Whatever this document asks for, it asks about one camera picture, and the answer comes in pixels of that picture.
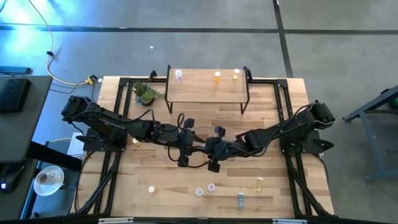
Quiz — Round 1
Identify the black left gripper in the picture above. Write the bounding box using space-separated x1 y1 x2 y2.
177 118 207 168

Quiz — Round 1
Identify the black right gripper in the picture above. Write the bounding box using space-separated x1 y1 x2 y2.
205 126 246 174

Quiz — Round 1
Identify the potted green succulent plant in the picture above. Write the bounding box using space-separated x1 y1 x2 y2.
132 80 165 107

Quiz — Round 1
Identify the white paper sheet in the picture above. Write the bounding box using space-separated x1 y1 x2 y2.
67 132 86 158

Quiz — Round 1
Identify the black desk beam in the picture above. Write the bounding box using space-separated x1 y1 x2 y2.
27 141 83 172

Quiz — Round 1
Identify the blue-grey metal stand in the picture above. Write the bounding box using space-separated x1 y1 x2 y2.
343 85 398 182

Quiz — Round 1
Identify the dark grey desk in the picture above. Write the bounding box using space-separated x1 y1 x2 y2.
0 74 53 220

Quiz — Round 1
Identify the black computer mouse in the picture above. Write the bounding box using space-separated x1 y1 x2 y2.
0 164 25 194

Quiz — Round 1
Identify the black rectangular device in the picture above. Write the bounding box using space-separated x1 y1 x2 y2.
0 77 32 113

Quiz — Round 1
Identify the dark flat device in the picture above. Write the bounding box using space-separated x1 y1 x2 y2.
0 65 32 75

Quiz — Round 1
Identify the wooden shelf with black frame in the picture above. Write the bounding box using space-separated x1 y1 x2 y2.
164 64 253 115

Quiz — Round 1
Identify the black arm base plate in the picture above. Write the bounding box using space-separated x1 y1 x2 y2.
76 127 128 153
279 130 335 156

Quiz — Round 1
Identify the silver metal bracket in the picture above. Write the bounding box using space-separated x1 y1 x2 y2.
98 217 134 224
272 218 308 224

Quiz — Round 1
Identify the black aluminium table frame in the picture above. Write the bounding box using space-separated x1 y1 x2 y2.
74 70 335 224

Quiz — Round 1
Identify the yellow floor cable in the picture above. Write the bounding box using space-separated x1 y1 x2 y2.
27 0 94 86

